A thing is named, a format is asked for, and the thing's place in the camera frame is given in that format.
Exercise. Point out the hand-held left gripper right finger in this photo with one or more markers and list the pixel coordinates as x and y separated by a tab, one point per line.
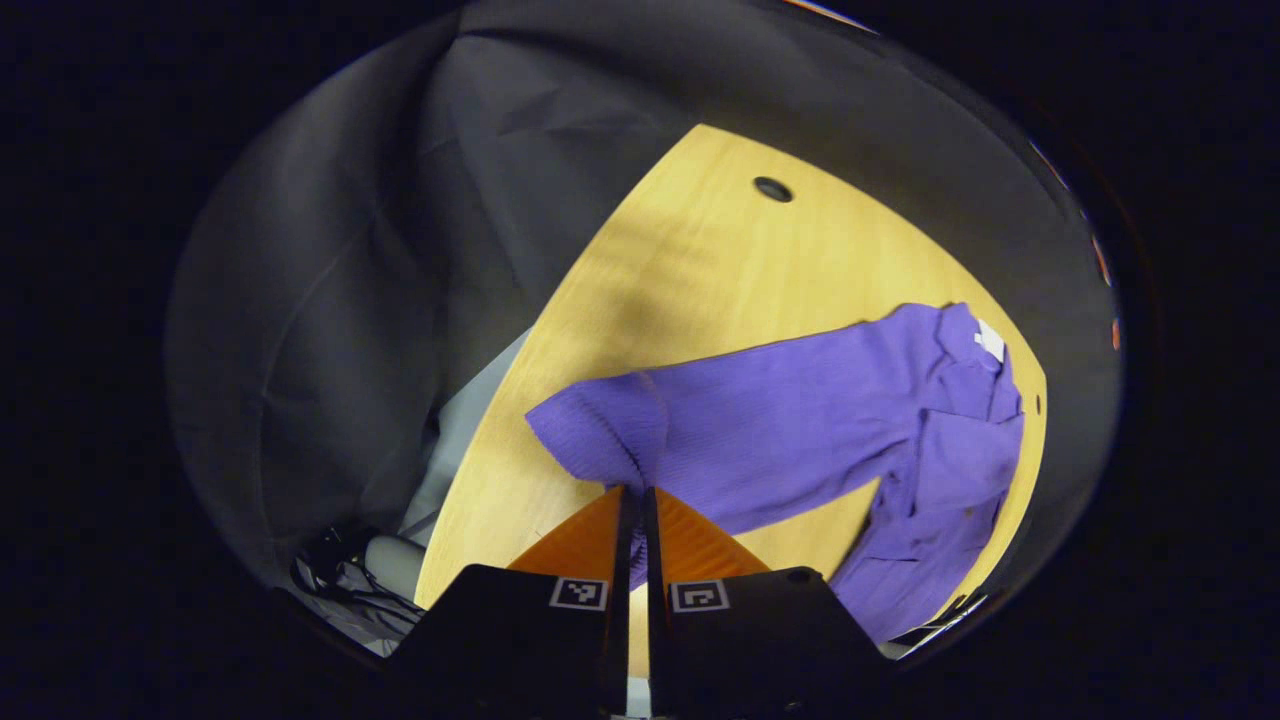
655	640

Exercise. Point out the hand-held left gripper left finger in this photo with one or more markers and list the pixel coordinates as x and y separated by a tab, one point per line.
618	640

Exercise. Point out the purple shirt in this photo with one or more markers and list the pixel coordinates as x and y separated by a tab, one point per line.
800	420

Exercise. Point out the white rounded object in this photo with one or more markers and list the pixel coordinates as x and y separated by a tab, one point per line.
395	565

